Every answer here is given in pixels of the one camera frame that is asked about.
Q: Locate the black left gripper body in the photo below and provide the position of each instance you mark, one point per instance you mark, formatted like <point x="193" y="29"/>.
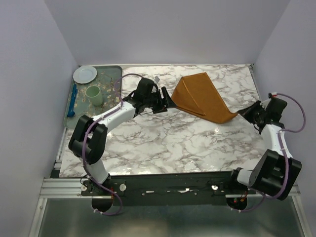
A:
<point x="154" y="101"/>

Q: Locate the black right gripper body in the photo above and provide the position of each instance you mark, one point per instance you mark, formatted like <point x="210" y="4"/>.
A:
<point x="261" y="112"/>

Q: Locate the orange-brown cloth napkin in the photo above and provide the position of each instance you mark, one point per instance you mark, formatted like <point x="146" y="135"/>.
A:
<point x="197" y="95"/>

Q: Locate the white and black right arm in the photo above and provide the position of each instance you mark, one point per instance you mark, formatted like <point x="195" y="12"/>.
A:
<point x="277" y="170"/>

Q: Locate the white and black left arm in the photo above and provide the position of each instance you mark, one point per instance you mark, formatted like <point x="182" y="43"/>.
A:
<point x="89" y="136"/>

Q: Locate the floral teal serving tray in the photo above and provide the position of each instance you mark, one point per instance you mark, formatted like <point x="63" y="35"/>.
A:
<point x="108" y="79"/>

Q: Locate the light green cup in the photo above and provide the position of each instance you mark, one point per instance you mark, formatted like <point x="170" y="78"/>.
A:
<point x="94" y="95"/>

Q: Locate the white round plate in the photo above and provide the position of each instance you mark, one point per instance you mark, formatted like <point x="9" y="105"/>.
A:
<point x="84" y="74"/>

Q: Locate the blue plastic utensil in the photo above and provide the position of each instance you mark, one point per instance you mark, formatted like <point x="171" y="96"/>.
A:
<point x="71" y="111"/>

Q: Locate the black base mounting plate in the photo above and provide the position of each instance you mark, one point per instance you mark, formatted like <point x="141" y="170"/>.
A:
<point x="198" y="188"/>

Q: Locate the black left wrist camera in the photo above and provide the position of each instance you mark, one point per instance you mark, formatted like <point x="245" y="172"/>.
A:
<point x="146" y="87"/>

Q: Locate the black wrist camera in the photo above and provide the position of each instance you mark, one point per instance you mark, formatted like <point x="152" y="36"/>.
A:
<point x="275" y="108"/>
<point x="146" y="87"/>

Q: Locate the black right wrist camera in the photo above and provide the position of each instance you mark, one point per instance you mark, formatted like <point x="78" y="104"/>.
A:
<point x="275" y="108"/>

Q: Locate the aluminium frame rail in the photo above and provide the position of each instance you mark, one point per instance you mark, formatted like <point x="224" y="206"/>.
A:
<point x="63" y="188"/>

